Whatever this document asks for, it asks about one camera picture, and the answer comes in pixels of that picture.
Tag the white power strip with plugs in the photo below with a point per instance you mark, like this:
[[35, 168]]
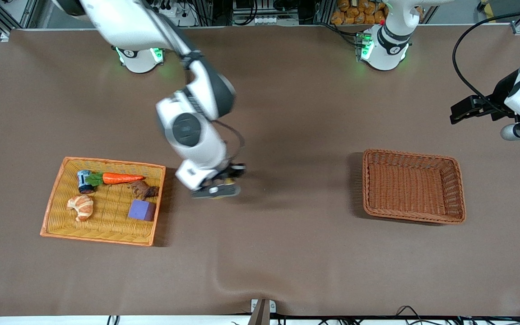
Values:
[[176, 16]]

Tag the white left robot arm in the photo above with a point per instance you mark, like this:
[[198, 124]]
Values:
[[384, 49]]

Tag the yellow wicker tray orange rim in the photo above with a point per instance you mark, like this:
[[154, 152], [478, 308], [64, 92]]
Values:
[[106, 225]]

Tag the pile of orange packets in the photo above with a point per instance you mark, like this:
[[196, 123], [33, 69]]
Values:
[[359, 12]]

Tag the brown table cover sheet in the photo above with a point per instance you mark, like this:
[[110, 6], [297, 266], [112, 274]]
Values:
[[314, 135]]

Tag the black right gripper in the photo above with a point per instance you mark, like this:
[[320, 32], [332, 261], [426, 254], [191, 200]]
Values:
[[232, 173]]

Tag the black control box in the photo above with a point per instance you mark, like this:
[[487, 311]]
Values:
[[246, 5]]

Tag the white long power strip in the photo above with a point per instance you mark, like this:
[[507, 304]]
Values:
[[273, 20]]

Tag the purple foam cube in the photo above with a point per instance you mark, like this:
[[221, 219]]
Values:
[[141, 210]]

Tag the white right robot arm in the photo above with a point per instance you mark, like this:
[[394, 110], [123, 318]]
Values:
[[197, 135]]

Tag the yellow clear tape roll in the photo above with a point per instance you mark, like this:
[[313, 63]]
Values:
[[229, 182]]

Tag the brown toy lion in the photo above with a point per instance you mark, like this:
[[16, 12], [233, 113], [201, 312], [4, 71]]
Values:
[[143, 189]]

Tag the small blue labelled jar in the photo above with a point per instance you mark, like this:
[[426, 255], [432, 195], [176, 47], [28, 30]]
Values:
[[84, 180]]

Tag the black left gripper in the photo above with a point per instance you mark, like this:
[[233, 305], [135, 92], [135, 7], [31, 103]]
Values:
[[498, 100]]

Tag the brown wicker basket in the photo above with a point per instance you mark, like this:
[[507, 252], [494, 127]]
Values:
[[409, 189]]

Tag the toy croissant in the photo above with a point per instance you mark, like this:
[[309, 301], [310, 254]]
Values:
[[81, 206]]

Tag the metal table edge clamp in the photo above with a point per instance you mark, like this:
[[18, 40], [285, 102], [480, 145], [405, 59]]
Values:
[[262, 309]]

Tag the orange toy carrot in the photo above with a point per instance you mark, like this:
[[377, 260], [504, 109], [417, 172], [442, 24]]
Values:
[[120, 178]]

